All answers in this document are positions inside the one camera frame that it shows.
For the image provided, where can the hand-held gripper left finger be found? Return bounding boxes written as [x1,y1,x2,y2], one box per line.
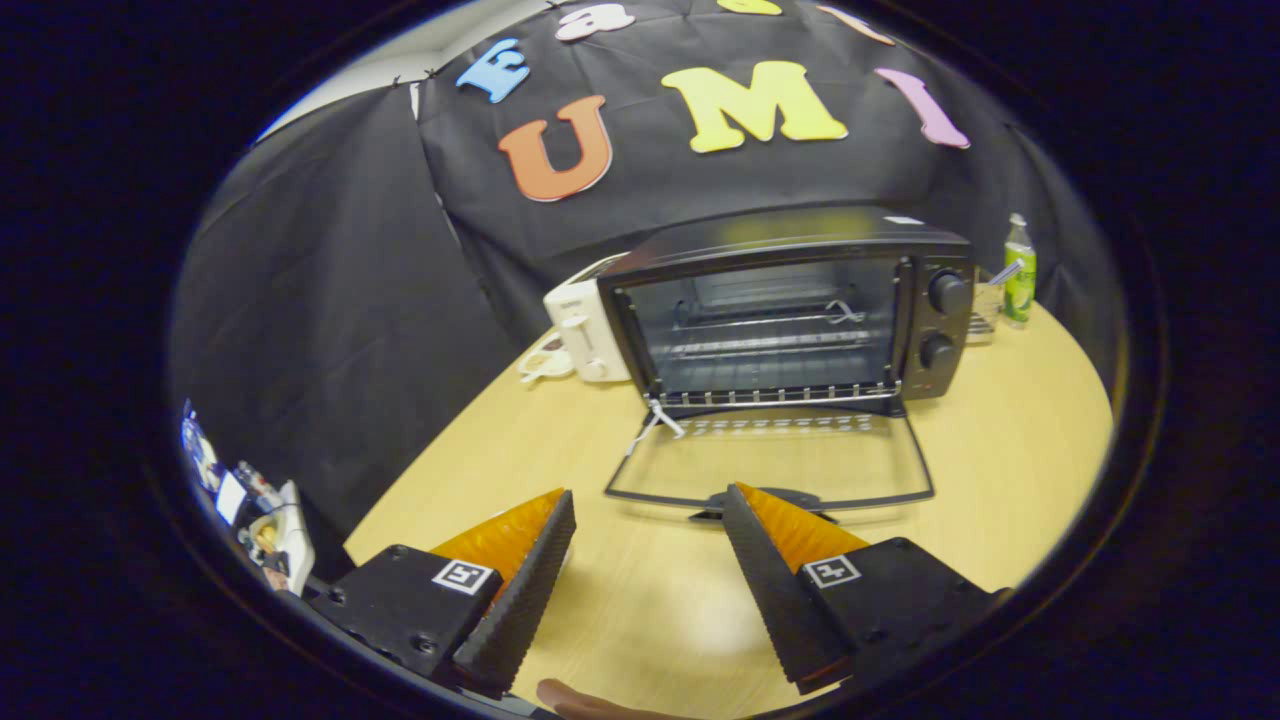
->
[310,489,578,699]

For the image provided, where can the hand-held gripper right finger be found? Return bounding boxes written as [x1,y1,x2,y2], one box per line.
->
[721,483,1006,695]

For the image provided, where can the black toaster oven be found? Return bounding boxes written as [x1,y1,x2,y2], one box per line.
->
[600,205,977,524]

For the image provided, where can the white pop-up toaster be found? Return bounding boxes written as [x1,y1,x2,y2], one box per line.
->
[543,253,634,384]

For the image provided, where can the small white plate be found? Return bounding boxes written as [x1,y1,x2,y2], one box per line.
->
[517,330,577,387]

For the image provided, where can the colourful clutter pile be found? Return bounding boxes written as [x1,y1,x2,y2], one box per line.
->
[180,400,317,597]

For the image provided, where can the clear plastic cup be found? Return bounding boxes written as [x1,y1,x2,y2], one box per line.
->
[966,260,1025,347]

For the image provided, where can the green drink bottle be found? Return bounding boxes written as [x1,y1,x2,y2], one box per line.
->
[1003,213,1038,328]

